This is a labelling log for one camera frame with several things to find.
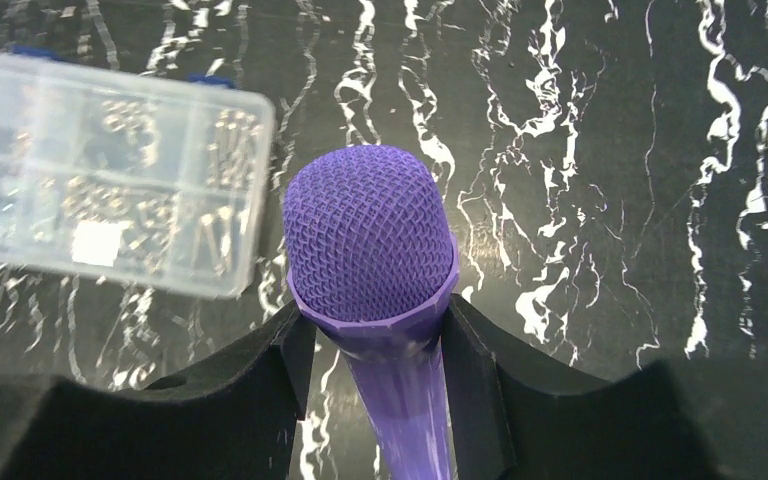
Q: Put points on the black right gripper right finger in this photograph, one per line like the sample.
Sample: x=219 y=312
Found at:
x=518 y=413

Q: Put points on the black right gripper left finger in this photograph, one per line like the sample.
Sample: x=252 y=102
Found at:
x=231 y=415

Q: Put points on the purple microphone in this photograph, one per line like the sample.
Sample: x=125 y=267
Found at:
x=373 y=263

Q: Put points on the clear plastic screw box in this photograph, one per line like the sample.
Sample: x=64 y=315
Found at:
x=131 y=178

